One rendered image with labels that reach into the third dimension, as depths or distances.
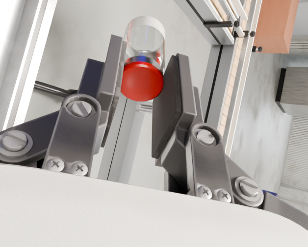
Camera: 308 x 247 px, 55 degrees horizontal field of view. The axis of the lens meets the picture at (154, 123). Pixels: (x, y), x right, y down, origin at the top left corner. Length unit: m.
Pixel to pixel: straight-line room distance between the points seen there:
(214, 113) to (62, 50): 0.94
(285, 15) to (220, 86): 2.23
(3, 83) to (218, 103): 0.79
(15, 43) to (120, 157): 0.88
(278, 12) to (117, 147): 2.42
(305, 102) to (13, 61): 6.69
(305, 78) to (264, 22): 3.95
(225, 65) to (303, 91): 5.93
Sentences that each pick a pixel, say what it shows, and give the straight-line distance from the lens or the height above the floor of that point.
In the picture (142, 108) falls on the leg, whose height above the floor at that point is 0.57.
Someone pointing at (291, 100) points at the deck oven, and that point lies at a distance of 7.01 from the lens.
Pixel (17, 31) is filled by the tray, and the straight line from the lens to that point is 0.50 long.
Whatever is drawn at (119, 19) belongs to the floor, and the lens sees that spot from 2.06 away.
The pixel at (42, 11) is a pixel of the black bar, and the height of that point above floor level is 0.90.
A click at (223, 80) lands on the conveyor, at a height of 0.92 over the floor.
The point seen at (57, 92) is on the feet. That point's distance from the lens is 1.54.
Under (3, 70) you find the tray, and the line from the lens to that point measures 0.49.
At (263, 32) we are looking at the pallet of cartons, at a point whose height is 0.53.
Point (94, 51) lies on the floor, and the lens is 1.87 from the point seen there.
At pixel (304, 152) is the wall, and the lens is 10.10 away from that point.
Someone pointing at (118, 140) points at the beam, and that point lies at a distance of 1.31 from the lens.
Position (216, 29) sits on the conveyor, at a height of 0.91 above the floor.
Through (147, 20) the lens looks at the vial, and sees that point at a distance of 0.16.
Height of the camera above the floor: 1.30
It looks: 32 degrees down
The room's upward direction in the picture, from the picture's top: 100 degrees clockwise
